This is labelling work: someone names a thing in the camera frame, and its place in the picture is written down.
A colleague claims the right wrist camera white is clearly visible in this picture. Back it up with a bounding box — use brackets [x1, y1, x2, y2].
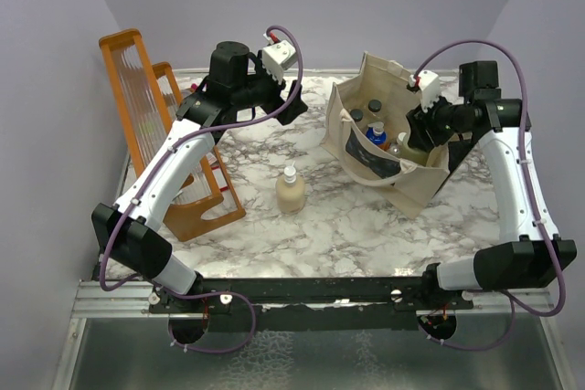
[408, 70, 441, 112]

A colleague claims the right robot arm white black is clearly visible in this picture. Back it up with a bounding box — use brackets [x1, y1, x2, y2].
[407, 61, 577, 309]

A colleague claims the aluminium frame rail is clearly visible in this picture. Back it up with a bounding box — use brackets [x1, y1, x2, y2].
[70, 278, 557, 321]

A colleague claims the short orange wooden rack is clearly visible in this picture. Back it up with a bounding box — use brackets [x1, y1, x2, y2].
[153, 62, 245, 242]

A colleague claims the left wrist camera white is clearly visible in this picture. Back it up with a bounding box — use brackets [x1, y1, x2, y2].
[261, 40, 298, 85]

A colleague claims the clear bottle black cap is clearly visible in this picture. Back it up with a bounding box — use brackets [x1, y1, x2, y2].
[367, 100, 382, 117]

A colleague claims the orange bottle blue cap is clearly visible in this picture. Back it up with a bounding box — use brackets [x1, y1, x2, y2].
[366, 121, 388, 151]

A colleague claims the beige canvas tote bag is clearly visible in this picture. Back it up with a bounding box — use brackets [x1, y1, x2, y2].
[322, 52, 473, 218]

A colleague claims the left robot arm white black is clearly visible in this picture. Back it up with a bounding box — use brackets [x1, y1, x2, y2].
[91, 27, 307, 312]

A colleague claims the tall orange wooden rack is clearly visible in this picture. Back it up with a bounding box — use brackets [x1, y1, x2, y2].
[98, 27, 225, 243]

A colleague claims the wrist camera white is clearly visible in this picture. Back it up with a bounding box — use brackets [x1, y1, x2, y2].
[408, 70, 441, 112]
[261, 40, 298, 85]

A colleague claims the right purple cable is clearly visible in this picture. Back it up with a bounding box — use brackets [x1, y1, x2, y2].
[413, 38, 568, 351]

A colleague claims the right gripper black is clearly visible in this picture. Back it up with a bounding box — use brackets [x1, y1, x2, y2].
[408, 90, 472, 151]

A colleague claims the silver chrome bottle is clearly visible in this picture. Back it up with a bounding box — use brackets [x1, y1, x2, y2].
[387, 142, 401, 158]

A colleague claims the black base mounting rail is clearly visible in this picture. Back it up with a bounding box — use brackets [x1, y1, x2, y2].
[149, 277, 473, 332]

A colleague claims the beige pump lotion bottle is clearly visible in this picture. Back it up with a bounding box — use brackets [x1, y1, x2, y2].
[275, 164, 305, 214]

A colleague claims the green bottle cream lid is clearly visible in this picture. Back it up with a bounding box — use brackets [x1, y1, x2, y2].
[397, 132, 430, 166]

